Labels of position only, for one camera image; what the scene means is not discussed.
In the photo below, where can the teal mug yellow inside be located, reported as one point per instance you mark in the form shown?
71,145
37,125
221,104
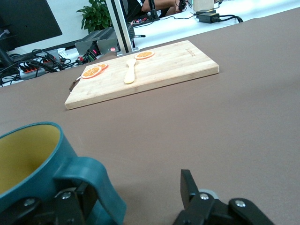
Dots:
58,164

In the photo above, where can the bamboo cutting board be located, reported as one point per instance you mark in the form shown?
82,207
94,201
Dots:
164,70

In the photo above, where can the green potted plant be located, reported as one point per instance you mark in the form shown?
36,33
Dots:
96,16

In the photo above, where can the black power adapter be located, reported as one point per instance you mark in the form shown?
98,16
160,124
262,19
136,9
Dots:
208,17
205,11

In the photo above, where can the black finned computer box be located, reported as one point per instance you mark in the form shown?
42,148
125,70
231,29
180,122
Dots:
100,35

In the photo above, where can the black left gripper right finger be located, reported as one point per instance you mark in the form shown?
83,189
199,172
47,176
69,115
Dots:
211,211

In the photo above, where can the grey power strip orange switches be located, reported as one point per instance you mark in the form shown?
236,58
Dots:
32,70
48,57

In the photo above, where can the grey metal box red button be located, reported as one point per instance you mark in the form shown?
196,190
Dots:
109,45

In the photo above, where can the black computer monitor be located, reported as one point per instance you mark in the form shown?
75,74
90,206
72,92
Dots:
25,21

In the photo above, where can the black desk stand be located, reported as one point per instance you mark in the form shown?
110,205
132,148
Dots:
153,10

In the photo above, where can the beige box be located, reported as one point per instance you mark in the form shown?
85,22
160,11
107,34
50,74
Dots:
204,4

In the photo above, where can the orange slice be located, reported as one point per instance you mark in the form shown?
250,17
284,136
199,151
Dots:
144,55
92,72
104,66

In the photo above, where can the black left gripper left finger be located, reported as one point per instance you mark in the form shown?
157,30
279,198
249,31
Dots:
47,211

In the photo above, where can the person's forearm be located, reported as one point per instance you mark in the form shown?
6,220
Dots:
159,4

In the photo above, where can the yellow fork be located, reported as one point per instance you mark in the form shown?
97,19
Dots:
130,75

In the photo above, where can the aluminium camera post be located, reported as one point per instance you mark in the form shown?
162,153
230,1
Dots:
122,25

